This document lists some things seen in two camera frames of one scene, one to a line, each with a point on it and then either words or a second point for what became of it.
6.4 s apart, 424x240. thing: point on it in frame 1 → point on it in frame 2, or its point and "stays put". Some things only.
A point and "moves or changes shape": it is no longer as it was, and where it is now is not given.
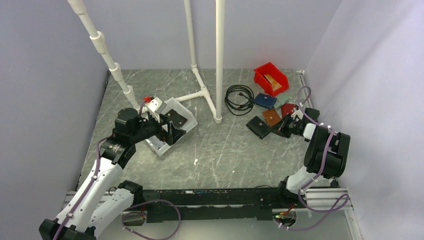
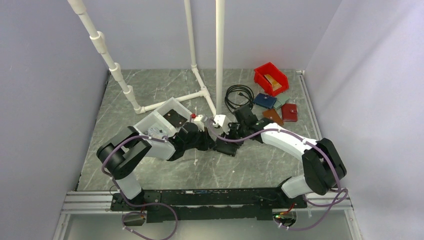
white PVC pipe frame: [98, 43] stays put
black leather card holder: [258, 127] moves or changes shape
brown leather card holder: [271, 117] stays put
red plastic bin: [270, 69] stays put
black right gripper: [279, 129] → [231, 126]
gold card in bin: [275, 85] stays put
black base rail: [171, 205] stays put
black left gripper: [171, 135] → [208, 143]
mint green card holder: [281, 99] stays put
